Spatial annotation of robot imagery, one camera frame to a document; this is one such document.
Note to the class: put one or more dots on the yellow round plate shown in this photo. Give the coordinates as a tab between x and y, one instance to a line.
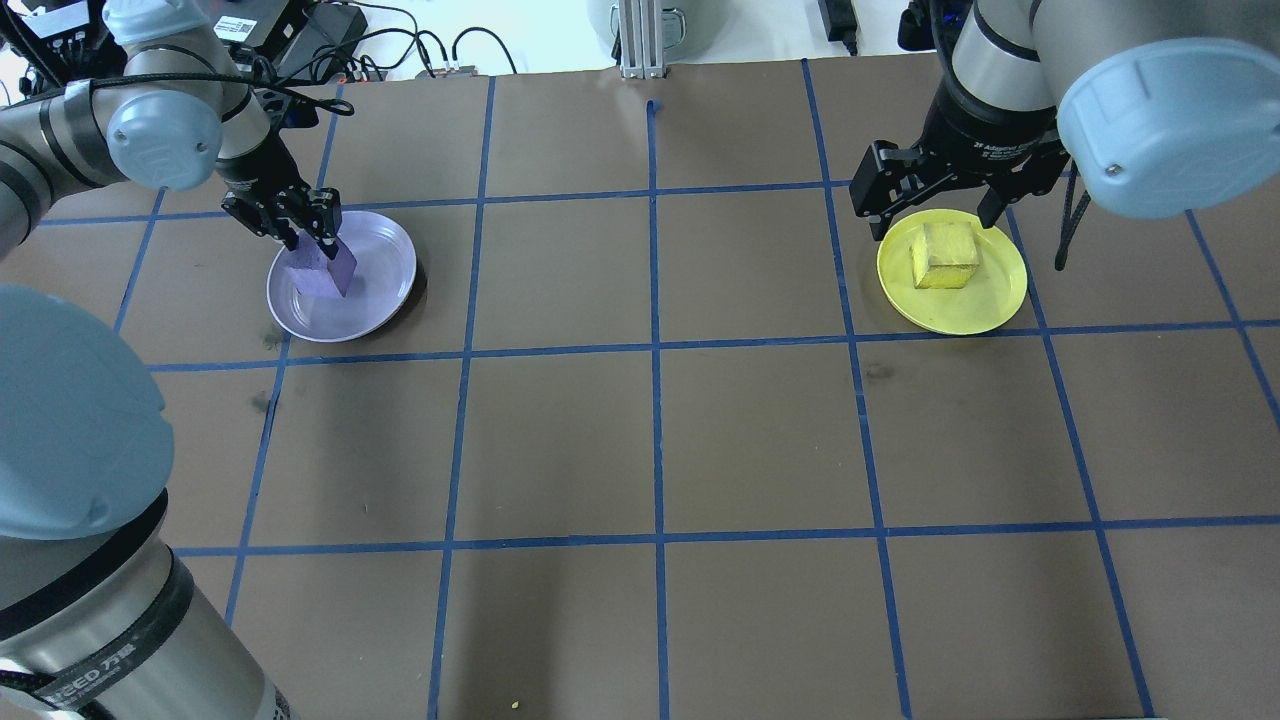
960	310

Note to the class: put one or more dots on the purple foam block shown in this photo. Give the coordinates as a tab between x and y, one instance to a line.
325	275

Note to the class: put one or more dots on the small grey connector box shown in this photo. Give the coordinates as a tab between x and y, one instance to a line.
450	71

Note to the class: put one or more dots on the black power adapter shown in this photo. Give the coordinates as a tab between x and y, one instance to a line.
335	30
838	20

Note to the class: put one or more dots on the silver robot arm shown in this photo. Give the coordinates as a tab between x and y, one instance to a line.
1160	130
60	450

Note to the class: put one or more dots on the grey round container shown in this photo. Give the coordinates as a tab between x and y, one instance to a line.
700	28

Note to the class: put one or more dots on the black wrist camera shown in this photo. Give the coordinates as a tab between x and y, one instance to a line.
920	25

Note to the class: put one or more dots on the purple round plate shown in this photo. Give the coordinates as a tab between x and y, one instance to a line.
380	290

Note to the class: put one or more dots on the yellow foam block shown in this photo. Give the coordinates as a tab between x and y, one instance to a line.
945	258

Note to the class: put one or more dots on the black box with white label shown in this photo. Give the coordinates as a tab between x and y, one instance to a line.
255	25

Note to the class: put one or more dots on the aluminium frame post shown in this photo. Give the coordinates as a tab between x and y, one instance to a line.
640	40

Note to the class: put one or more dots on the black device with ports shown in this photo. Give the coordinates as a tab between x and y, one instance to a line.
65	35

